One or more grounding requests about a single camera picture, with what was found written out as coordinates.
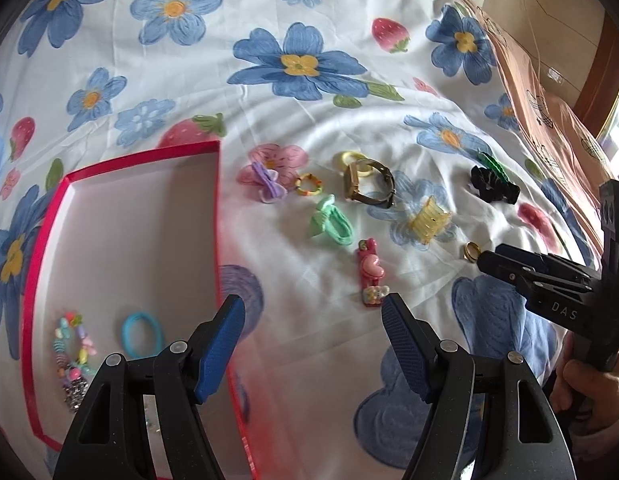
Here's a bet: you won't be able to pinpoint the pink heart hair clip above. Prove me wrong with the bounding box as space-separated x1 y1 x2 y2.
356 237 390 308

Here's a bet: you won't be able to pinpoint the blue hair tie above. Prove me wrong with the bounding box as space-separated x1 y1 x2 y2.
120 311 166 360

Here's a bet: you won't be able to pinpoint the yellow hair claw clip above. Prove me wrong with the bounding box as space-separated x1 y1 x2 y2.
408 195 451 245

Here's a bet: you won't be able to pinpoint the pastel bead bracelet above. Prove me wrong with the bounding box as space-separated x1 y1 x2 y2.
52 312 99 386

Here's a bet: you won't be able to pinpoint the silver rhinestone bracelet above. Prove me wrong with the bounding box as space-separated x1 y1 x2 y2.
62 378 90 413

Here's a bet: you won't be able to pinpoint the green bow hair tie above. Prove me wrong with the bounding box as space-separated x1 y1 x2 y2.
308 193 357 247

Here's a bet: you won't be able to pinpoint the purple bow hair tie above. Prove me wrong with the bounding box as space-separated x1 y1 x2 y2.
248 160 289 205

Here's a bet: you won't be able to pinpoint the gold wrist watch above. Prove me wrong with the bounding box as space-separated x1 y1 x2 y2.
344 158 396 209

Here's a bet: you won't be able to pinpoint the red jewelry box tray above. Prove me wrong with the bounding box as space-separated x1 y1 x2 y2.
20 138 263 480

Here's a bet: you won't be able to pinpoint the person's right hand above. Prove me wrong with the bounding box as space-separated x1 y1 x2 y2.
549 332 619 432

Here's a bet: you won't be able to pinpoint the black scrunchie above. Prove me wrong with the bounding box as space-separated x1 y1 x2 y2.
470 166 520 205

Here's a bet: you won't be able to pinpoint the green hair clip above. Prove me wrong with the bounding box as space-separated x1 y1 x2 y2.
477 152 510 182

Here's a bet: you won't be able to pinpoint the pink cartoon blanket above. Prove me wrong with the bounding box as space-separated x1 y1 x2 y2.
461 0 614 259

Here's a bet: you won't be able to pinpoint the floral white bed sheet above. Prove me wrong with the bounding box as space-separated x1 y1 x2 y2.
0 0 600 479

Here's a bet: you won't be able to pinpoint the small multicolor hair tie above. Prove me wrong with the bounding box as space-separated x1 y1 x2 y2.
294 172 325 198

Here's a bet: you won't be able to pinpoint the yellow hair ties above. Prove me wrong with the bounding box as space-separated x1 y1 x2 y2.
334 149 376 179

